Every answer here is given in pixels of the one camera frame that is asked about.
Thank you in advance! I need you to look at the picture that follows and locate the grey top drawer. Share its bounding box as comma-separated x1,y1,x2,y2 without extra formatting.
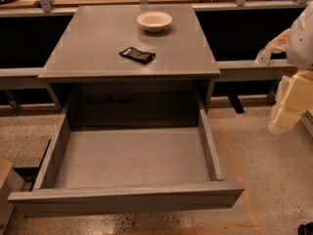
8,107,244,217

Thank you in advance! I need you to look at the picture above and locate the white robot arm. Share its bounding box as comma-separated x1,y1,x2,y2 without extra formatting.
265,2,313,134

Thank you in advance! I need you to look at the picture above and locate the grey drawer cabinet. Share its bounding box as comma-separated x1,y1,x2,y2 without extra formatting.
39,5,220,126

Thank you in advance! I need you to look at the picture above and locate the clear sanitizer bottle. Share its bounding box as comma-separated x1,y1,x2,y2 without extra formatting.
255,49,271,67

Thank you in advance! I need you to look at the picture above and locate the black snack packet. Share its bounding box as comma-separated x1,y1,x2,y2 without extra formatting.
119,47,156,65

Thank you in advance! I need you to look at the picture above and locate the white bowl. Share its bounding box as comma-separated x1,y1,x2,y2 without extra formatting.
137,12,172,33

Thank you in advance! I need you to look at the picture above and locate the black metal stand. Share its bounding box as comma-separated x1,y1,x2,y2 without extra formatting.
14,140,51,188

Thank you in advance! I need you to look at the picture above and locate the cardboard box left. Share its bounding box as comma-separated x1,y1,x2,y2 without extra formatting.
0,158,24,235

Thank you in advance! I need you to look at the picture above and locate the grey side rail shelf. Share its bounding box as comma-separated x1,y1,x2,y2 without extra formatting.
0,59,296,90

